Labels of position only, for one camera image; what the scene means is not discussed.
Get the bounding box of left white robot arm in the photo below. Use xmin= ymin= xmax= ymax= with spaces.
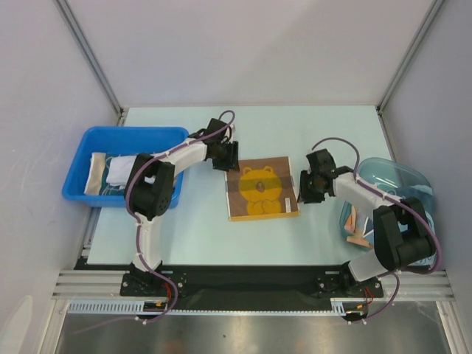
xmin=125 ymin=110 xmax=239 ymax=295

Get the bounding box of white slotted cable duct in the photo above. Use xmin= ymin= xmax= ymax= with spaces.
xmin=67 ymin=299 xmax=367 ymax=317

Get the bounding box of yellow white towel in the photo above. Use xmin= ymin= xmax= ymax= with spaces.
xmin=225 ymin=156 xmax=300 ymax=221

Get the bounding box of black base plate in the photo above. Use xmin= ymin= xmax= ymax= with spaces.
xmin=73 ymin=263 xmax=417 ymax=316

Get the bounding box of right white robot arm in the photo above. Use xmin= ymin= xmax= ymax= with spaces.
xmin=298 ymin=149 xmax=440 ymax=296

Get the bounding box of white lavender towel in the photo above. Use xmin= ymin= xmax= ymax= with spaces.
xmin=105 ymin=155 xmax=136 ymax=188

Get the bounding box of teal beige Doraemon towel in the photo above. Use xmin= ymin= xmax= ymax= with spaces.
xmin=84 ymin=153 xmax=126 ymax=196

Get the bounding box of translucent teal basket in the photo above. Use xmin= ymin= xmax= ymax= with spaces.
xmin=348 ymin=157 xmax=435 ymax=256

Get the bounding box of blue plastic bin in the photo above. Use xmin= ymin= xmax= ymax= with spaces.
xmin=62 ymin=126 xmax=189 ymax=208

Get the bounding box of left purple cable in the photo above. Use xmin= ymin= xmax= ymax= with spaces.
xmin=124 ymin=109 xmax=236 ymax=325

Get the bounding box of light blue Doraemon towel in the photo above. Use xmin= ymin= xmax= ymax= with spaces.
xmin=342 ymin=183 xmax=436 ymax=266

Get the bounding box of aluminium frame rail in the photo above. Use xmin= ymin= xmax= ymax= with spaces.
xmin=51 ymin=268 xmax=133 ymax=300

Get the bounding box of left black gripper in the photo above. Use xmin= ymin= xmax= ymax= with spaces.
xmin=211 ymin=140 xmax=240 ymax=172

